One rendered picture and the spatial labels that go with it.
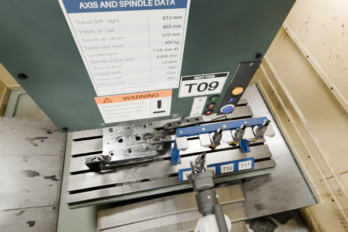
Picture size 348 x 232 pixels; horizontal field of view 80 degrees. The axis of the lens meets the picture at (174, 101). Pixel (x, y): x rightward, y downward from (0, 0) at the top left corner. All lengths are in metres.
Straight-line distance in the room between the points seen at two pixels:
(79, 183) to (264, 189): 1.11
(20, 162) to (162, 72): 1.42
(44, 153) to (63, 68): 1.36
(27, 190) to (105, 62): 1.35
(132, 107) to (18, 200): 1.25
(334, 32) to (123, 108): 1.06
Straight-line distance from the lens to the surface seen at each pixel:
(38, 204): 1.61
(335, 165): 1.36
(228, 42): 0.37
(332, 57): 1.26
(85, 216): 1.56
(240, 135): 1.01
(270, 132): 1.13
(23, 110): 2.10
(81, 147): 1.37
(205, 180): 0.94
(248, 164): 1.33
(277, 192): 1.53
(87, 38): 0.33
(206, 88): 0.45
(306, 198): 1.55
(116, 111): 0.47
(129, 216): 1.37
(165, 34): 0.33
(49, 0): 0.30
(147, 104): 0.46
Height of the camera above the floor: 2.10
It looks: 56 degrees down
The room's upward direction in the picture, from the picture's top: 7 degrees clockwise
